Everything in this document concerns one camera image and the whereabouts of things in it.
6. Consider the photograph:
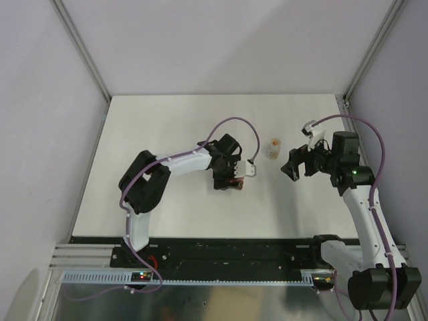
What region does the aluminium frame post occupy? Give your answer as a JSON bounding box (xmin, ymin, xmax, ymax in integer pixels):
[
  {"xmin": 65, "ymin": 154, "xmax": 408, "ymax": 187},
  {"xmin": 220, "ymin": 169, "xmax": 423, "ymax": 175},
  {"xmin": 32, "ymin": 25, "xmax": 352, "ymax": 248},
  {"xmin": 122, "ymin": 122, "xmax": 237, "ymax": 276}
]
[
  {"xmin": 49, "ymin": 0, "xmax": 112, "ymax": 104},
  {"xmin": 342, "ymin": 0, "xmax": 408, "ymax": 103}
]

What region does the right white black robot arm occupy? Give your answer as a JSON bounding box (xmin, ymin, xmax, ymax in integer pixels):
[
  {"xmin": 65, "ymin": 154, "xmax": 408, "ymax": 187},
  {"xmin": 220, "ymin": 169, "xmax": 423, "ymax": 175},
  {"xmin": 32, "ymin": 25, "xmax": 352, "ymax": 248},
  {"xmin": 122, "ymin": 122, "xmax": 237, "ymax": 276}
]
[{"xmin": 281, "ymin": 130, "xmax": 422, "ymax": 310}]

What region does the purple cable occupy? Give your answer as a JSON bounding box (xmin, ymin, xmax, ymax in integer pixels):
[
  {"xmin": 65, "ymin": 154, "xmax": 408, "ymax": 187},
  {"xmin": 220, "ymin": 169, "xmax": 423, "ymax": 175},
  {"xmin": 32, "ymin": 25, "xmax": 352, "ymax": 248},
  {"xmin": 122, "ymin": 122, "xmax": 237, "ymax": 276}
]
[
  {"xmin": 63, "ymin": 116, "xmax": 261, "ymax": 300},
  {"xmin": 310, "ymin": 114, "xmax": 402, "ymax": 321}
]

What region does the right aluminium frame post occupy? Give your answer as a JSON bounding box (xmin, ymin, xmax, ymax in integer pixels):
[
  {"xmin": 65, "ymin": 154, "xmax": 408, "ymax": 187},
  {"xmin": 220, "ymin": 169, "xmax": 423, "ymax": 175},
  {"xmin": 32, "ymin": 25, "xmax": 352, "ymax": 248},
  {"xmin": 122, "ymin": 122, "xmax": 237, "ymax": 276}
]
[{"xmin": 342, "ymin": 0, "xmax": 408, "ymax": 103}]

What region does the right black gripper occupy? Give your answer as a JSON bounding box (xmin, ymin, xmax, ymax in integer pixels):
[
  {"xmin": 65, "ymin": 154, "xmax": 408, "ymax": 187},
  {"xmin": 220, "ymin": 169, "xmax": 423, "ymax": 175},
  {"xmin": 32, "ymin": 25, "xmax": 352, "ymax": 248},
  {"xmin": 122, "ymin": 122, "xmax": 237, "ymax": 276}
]
[{"xmin": 281, "ymin": 134, "xmax": 339, "ymax": 181}]

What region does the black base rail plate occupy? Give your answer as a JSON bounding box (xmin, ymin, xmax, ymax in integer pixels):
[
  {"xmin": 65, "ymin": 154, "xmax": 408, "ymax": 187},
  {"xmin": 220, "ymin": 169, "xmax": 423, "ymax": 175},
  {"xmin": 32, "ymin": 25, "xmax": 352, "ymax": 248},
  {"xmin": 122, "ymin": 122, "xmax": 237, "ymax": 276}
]
[{"xmin": 110, "ymin": 234, "xmax": 340, "ymax": 280}]

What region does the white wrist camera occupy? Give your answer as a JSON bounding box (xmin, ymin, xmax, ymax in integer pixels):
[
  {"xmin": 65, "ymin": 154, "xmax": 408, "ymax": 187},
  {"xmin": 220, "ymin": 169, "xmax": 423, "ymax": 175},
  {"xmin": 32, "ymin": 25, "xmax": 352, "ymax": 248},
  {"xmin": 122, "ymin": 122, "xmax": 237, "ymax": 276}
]
[
  {"xmin": 234, "ymin": 160, "xmax": 257, "ymax": 178},
  {"xmin": 302, "ymin": 120, "xmax": 326, "ymax": 151}
]

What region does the red weekly pill organizer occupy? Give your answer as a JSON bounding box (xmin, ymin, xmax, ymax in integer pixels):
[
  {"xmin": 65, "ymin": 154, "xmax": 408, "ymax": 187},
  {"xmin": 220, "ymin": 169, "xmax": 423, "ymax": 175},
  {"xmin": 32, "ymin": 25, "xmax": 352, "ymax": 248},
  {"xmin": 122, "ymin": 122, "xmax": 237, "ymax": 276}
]
[{"xmin": 226, "ymin": 178, "xmax": 243, "ymax": 191}]

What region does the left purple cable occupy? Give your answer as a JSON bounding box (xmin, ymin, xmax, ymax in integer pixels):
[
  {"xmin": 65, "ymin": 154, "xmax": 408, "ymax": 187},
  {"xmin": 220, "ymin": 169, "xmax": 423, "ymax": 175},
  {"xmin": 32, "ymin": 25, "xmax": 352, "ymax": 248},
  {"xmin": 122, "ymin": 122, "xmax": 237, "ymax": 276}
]
[{"xmin": 63, "ymin": 116, "xmax": 261, "ymax": 300}]

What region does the shiny metal front plate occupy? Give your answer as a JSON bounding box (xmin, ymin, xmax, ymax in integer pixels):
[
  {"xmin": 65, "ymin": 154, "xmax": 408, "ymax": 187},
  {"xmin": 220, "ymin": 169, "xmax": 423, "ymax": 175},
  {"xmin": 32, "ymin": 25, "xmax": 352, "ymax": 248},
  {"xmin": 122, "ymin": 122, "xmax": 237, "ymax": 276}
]
[{"xmin": 49, "ymin": 272, "xmax": 412, "ymax": 321}]

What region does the clear pill bottle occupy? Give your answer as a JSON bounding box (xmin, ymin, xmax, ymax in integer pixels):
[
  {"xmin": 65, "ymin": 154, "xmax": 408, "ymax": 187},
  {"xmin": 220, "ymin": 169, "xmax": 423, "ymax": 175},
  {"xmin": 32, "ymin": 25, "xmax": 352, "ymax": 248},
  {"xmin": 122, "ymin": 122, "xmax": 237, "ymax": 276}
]
[{"xmin": 267, "ymin": 143, "xmax": 281, "ymax": 160}]

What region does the grey slotted cable duct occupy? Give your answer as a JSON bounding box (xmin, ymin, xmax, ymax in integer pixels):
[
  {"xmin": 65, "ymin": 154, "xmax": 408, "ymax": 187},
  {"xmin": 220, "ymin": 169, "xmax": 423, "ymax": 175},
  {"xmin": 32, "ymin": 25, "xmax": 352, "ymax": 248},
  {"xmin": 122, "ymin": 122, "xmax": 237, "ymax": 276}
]
[{"xmin": 62, "ymin": 270, "xmax": 334, "ymax": 287}]

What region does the left aluminium frame post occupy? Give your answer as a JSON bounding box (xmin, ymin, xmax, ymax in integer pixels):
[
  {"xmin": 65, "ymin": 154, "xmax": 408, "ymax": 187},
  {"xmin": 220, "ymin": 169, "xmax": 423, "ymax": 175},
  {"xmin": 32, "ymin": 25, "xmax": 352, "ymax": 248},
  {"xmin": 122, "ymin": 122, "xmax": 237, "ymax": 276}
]
[{"xmin": 49, "ymin": 0, "xmax": 112, "ymax": 104}]

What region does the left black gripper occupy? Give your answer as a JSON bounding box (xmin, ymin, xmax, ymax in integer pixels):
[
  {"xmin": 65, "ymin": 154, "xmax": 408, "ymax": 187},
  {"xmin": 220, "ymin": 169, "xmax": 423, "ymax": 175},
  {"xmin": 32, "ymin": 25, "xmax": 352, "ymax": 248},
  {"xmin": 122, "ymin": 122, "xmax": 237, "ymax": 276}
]
[{"xmin": 212, "ymin": 154, "xmax": 241, "ymax": 190}]

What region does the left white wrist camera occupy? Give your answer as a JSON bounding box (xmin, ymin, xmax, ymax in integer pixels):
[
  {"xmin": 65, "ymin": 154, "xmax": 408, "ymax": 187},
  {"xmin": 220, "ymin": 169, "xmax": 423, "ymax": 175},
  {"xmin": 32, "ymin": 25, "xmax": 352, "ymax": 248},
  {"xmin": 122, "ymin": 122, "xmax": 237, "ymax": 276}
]
[{"xmin": 234, "ymin": 160, "xmax": 257, "ymax": 178}]

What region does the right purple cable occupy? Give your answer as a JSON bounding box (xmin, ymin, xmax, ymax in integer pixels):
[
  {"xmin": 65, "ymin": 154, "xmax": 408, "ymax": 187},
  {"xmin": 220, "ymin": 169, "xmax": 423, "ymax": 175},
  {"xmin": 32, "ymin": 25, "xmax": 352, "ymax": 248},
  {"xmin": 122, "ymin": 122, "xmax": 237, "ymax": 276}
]
[{"xmin": 310, "ymin": 114, "xmax": 402, "ymax": 321}]

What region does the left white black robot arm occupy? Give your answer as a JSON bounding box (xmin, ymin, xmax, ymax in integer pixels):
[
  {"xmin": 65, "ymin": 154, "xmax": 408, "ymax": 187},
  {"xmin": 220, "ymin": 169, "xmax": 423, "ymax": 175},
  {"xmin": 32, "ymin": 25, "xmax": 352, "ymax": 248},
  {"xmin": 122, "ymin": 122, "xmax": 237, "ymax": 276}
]
[{"xmin": 118, "ymin": 134, "xmax": 243, "ymax": 267}]

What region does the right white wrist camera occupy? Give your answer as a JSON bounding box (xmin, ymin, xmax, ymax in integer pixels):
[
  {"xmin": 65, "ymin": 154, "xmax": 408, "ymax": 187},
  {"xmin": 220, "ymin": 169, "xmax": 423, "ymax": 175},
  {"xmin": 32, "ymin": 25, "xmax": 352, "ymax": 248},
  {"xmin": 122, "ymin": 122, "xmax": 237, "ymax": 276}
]
[{"xmin": 302, "ymin": 120, "xmax": 326, "ymax": 151}]

